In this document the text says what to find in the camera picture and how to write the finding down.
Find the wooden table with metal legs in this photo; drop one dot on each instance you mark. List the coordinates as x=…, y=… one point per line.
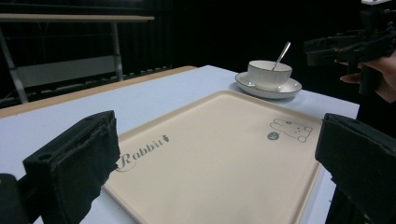
x=62, y=46

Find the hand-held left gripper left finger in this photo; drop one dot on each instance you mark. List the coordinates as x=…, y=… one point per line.
x=71, y=161

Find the metal spoon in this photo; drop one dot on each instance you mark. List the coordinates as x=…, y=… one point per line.
x=281, y=56

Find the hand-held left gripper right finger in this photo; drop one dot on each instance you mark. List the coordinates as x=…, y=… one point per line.
x=358, y=161

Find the white plate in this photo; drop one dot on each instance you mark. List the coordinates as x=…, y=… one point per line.
x=281, y=90

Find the white cup with rim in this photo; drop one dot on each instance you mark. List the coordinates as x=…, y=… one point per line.
x=267, y=74

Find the beige plastic tray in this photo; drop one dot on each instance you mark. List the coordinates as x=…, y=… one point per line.
x=218, y=161

